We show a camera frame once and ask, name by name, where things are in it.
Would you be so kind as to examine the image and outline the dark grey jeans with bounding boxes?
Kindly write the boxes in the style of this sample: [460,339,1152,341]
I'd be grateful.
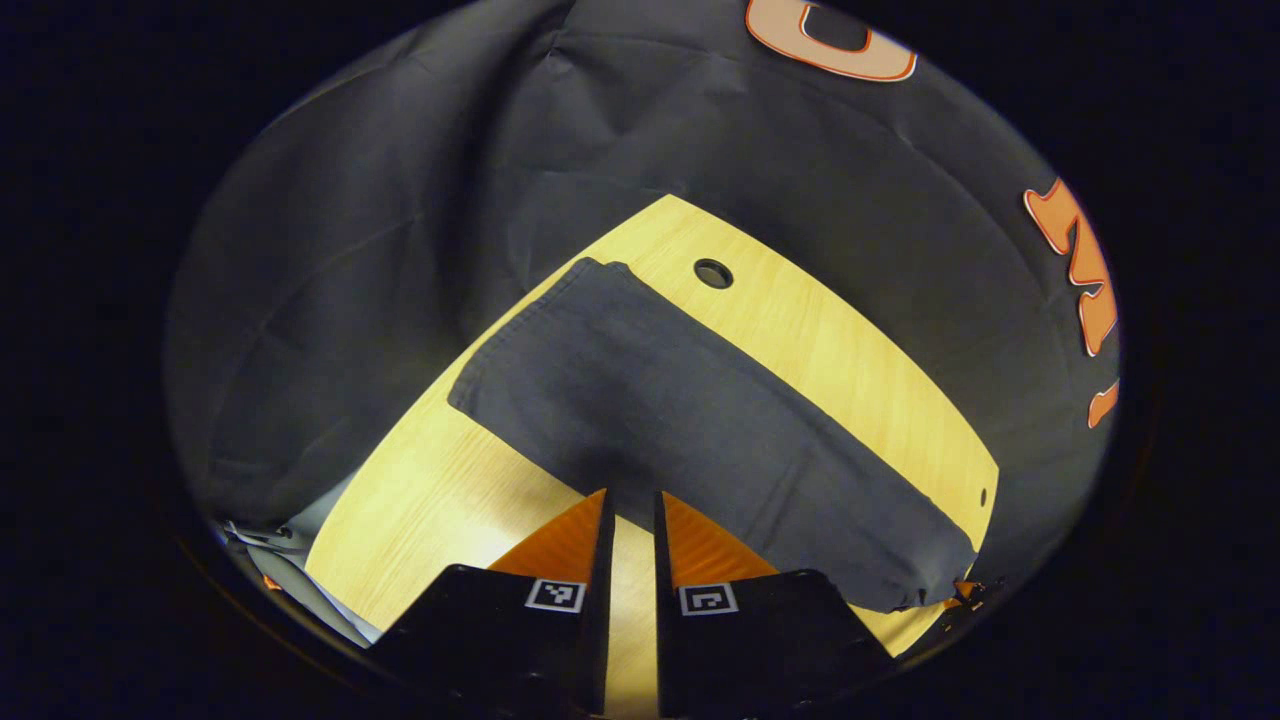
[447,257,979,613]

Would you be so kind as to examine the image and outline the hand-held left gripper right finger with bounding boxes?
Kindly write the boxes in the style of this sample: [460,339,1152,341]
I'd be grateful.
[655,490,897,718]

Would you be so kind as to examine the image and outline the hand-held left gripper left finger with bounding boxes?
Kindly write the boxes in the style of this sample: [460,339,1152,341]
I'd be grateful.
[368,488,614,717]

